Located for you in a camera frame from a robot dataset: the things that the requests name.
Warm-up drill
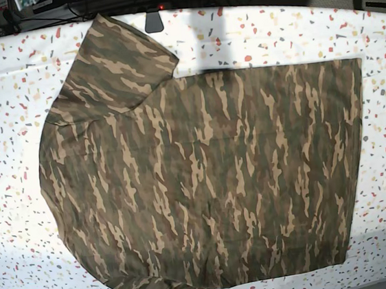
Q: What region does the camouflage T-shirt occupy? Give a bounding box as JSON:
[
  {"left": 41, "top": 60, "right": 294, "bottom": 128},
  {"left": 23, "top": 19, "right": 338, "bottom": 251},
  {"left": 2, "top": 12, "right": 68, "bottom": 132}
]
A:
[{"left": 39, "top": 16, "right": 362, "bottom": 289}]

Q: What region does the terrazzo pattern table cloth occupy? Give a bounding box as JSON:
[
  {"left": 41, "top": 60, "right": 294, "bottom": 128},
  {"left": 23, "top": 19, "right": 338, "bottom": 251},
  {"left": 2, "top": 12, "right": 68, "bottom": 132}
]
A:
[{"left": 0, "top": 6, "right": 386, "bottom": 289}]

